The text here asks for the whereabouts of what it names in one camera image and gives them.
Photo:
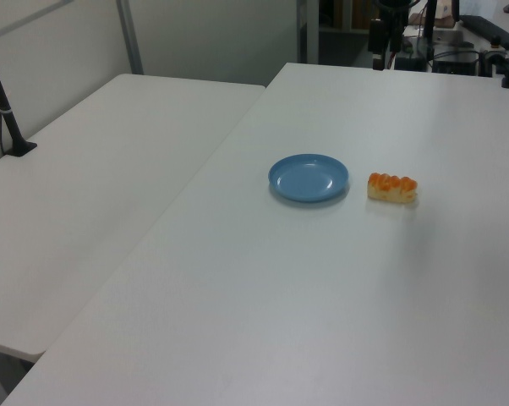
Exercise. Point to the grey metal frame post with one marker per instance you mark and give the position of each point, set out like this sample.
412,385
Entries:
131,38

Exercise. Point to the blue round plate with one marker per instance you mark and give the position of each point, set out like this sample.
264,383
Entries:
307,179

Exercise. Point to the black equipment box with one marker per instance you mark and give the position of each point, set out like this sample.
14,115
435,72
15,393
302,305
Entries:
455,63

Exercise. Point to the black stand pole with base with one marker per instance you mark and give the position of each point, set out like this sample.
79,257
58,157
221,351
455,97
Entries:
6,114

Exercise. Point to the black vertical pole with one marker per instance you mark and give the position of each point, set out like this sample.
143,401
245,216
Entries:
430,21

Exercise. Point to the black keyboard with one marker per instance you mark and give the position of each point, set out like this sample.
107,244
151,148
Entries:
489,29

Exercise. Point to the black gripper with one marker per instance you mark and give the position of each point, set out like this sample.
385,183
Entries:
393,19

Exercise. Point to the orange glazed bread loaf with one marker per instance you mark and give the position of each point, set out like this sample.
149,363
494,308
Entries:
390,188

